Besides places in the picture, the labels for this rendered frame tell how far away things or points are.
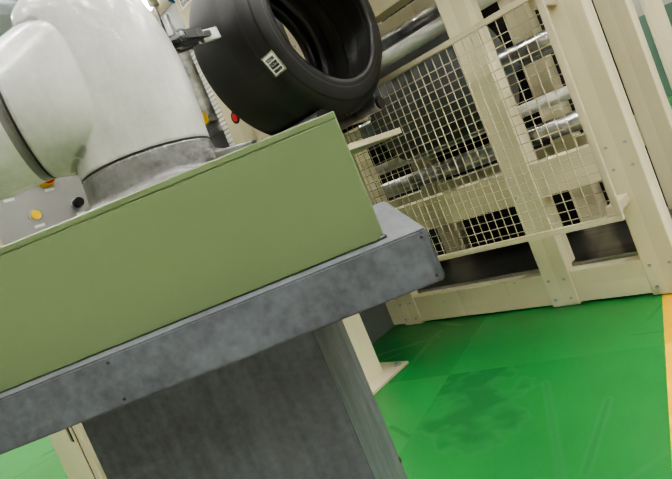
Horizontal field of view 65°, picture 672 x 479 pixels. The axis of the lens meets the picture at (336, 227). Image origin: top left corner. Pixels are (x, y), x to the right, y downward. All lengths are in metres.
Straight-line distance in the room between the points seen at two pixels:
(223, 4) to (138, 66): 0.95
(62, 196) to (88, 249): 1.46
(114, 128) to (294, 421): 0.35
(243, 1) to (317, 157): 1.15
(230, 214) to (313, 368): 0.19
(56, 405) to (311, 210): 0.24
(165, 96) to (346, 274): 0.32
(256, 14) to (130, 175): 0.98
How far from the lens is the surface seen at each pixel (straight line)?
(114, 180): 0.60
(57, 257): 0.46
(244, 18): 1.51
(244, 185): 0.40
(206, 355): 0.40
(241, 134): 1.90
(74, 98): 0.61
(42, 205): 1.89
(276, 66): 1.48
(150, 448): 0.59
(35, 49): 0.63
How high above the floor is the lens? 0.70
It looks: 4 degrees down
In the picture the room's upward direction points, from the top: 22 degrees counter-clockwise
